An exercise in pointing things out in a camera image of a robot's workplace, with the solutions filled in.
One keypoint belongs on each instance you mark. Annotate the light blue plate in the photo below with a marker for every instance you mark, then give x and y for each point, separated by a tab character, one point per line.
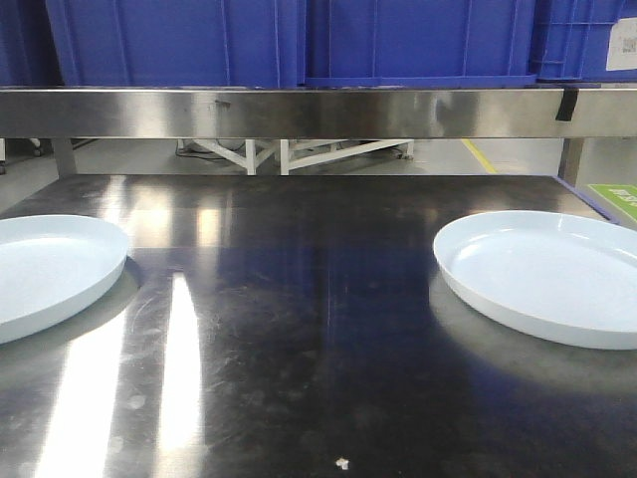
53	267
558	277

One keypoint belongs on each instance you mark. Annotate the blue plastic bin middle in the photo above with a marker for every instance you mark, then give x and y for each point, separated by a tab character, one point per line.
419	44

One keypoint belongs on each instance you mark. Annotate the steel shelf leg right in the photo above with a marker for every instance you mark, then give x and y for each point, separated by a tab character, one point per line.
571	154

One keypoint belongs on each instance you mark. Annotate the black tape strip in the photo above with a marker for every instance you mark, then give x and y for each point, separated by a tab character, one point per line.
567	104

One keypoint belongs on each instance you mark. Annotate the blue plastic bin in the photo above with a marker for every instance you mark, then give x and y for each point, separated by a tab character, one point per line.
419	44
251	44

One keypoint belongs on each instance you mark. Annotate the blue plastic crate right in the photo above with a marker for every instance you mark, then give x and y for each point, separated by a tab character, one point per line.
569	41

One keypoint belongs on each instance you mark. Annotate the steel shelf leg left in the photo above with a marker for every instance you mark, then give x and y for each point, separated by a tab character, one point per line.
64	157

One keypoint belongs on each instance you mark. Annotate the white metal frame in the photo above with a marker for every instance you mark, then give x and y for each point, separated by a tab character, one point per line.
292	154

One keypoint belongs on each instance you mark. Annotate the stainless steel shelf rail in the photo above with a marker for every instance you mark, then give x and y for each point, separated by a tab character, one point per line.
606	110

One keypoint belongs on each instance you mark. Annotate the blue plastic bin left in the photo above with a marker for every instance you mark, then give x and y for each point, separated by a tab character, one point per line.
251	44

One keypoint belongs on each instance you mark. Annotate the white label on crate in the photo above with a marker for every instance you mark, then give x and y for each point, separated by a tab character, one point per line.
621	55

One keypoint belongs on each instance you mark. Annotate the steel shelf leg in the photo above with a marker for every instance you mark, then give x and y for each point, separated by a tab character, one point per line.
64	157
571	154

